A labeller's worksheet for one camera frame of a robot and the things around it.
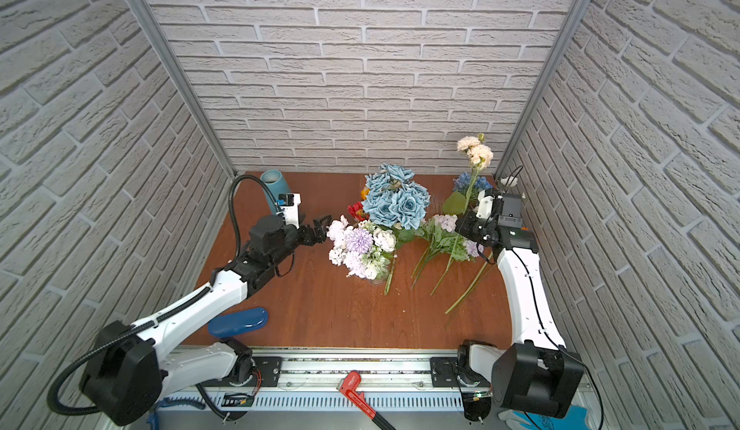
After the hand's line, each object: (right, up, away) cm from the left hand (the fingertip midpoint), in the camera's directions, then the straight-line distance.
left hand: (324, 212), depth 79 cm
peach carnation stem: (+44, +18, +5) cm, 48 cm away
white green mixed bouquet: (+35, -9, +11) cm, 38 cm away
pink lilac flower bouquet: (+12, -8, -16) cm, 21 cm away
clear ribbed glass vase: (+16, -15, -13) cm, 26 cm away
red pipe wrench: (+8, -44, -9) cm, 45 cm away
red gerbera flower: (+10, +1, -5) cm, 11 cm away
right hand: (+40, -3, 0) cm, 40 cm away
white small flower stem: (+63, +10, +24) cm, 68 cm away
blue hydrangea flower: (+48, +10, +30) cm, 58 cm away
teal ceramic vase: (-17, +9, +8) cm, 20 cm away
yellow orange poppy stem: (+9, +6, +32) cm, 34 cm away
